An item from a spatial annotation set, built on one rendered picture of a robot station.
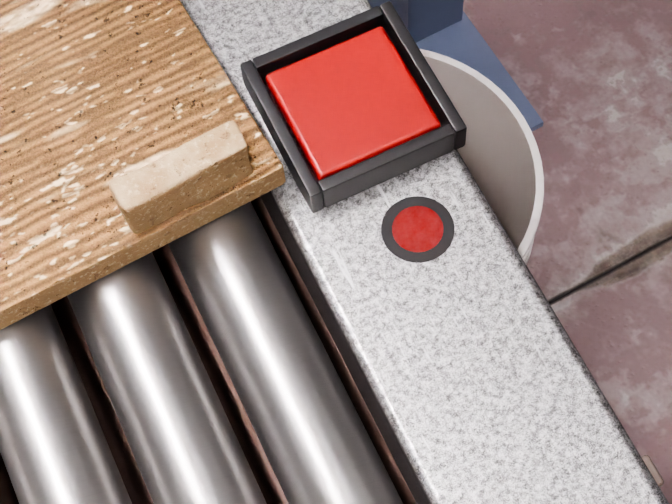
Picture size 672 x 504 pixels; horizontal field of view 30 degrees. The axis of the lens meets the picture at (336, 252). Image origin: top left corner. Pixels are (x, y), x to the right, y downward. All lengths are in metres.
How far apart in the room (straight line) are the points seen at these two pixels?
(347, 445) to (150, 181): 0.13
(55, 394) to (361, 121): 0.18
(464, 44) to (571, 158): 0.21
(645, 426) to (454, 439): 0.99
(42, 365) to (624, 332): 1.07
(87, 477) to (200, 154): 0.14
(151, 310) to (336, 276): 0.08
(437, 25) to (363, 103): 1.13
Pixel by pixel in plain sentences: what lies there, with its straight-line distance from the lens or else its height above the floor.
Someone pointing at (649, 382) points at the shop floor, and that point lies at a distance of 1.52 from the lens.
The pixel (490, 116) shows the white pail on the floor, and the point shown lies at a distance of 1.26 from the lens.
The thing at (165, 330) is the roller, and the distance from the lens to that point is 0.54.
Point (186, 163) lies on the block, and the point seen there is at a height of 0.96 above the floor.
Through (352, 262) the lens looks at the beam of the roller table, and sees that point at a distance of 0.54.
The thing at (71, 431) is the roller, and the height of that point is 0.92.
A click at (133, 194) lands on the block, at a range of 0.51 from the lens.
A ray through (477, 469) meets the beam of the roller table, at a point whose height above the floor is 0.92.
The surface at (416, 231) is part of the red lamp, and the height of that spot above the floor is 0.92.
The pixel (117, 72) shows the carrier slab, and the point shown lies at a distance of 0.58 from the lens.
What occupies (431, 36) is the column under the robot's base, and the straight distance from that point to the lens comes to 1.69.
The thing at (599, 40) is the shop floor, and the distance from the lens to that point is 1.72.
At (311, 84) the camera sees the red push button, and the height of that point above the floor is 0.93.
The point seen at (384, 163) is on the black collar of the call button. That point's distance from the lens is 0.54.
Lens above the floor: 1.41
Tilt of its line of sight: 65 degrees down
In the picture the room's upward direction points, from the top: 6 degrees counter-clockwise
